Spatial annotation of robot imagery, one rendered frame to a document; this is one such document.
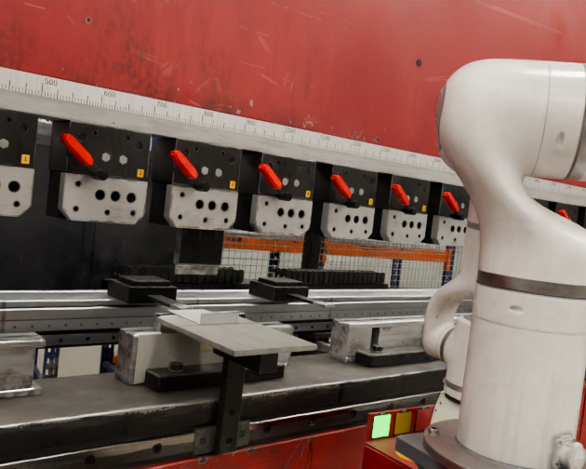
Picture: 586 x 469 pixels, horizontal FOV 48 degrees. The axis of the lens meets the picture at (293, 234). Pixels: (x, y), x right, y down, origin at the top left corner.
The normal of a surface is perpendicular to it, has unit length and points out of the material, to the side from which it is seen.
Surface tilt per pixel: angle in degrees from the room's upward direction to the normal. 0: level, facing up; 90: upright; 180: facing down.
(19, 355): 90
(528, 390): 90
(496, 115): 89
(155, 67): 90
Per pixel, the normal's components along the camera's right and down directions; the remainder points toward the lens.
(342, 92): 0.64, 0.11
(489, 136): -0.10, 0.07
